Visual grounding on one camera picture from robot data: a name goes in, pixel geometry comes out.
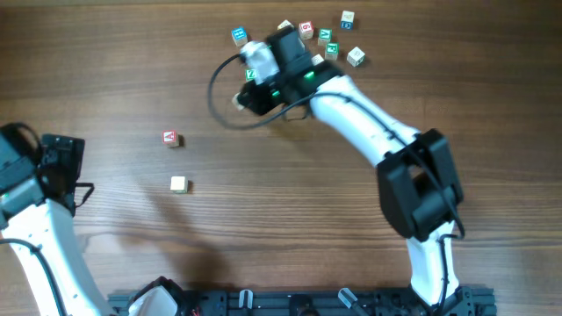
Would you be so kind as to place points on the red letter A block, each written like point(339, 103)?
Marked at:
point(170, 138)

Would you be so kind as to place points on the plain yellow picture block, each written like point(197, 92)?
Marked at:
point(179, 184)

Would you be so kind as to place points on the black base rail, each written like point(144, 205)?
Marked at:
point(465, 301)

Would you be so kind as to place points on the wooden block yellow green picture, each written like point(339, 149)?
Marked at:
point(317, 59)

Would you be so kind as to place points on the wooden block red picture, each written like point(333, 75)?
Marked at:
point(236, 103)

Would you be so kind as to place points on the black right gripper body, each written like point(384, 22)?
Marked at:
point(253, 100)

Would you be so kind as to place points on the wooden block blue C side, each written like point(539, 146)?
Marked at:
point(347, 20)

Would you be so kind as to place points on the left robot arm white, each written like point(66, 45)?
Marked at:
point(39, 177)

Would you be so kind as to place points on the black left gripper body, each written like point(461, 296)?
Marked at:
point(61, 160)

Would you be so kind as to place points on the wooden block right end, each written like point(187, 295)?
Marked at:
point(355, 57)

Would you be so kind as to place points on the red number 9 block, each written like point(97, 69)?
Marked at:
point(306, 30)

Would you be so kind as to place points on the green letter F block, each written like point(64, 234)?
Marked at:
point(332, 51)

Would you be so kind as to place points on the blue top wooden block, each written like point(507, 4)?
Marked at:
point(239, 36)

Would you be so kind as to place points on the green letter Z block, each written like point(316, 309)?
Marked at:
point(250, 74)

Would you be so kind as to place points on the green letter V block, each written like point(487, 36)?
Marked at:
point(324, 36)

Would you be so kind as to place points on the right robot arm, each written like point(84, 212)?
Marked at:
point(418, 184)

